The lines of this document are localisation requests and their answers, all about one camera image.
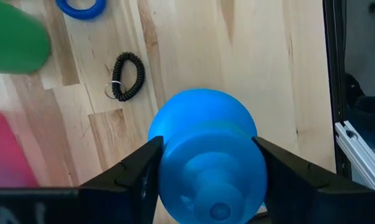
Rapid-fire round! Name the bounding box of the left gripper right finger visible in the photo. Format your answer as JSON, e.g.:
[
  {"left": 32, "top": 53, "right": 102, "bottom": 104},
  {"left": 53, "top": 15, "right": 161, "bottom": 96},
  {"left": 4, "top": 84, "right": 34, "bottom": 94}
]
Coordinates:
[{"left": 252, "top": 136, "right": 375, "bottom": 224}]

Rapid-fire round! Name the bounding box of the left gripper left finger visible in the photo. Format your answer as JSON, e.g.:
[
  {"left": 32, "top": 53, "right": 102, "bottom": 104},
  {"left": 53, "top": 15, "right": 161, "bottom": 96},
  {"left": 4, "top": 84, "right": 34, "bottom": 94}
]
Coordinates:
[{"left": 78, "top": 136, "right": 165, "bottom": 224}]

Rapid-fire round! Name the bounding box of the blue coil wristband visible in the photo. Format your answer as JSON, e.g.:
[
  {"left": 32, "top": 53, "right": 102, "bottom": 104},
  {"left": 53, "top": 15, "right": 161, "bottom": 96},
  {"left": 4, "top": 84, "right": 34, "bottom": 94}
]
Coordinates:
[{"left": 55, "top": 0, "right": 107, "bottom": 21}]

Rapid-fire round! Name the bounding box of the black aluminium table frame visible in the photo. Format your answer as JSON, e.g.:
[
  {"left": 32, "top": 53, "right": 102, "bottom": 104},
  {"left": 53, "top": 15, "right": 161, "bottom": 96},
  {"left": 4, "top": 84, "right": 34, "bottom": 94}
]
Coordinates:
[{"left": 323, "top": 0, "right": 353, "bottom": 180}]

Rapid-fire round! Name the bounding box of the black coil wristband with keyring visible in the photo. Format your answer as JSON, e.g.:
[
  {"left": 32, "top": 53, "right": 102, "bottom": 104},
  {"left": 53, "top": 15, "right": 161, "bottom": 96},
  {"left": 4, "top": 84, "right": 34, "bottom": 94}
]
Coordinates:
[{"left": 104, "top": 51, "right": 146, "bottom": 103}]

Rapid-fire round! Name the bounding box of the green plastic sports bottle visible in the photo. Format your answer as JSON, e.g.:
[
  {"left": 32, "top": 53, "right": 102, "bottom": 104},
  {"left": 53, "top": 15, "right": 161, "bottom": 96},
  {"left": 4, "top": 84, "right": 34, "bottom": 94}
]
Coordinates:
[{"left": 0, "top": 0, "right": 51, "bottom": 75}]

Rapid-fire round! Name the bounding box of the aluminium frame rail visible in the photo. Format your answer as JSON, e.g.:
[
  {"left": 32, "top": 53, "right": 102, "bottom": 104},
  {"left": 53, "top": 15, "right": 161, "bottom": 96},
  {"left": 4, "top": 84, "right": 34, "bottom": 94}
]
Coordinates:
[{"left": 334, "top": 120, "right": 375, "bottom": 192}]

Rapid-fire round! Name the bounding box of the pink plastic bin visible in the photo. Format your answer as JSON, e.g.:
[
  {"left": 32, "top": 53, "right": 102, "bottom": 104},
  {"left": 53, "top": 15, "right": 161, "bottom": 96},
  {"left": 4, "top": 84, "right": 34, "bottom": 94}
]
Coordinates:
[{"left": 0, "top": 110, "right": 40, "bottom": 188}]

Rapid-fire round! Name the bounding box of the blue plastic sports bottle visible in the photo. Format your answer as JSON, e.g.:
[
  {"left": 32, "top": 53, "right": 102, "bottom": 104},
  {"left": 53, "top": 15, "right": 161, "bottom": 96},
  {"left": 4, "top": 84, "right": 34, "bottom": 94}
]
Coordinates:
[{"left": 147, "top": 88, "right": 268, "bottom": 224}]

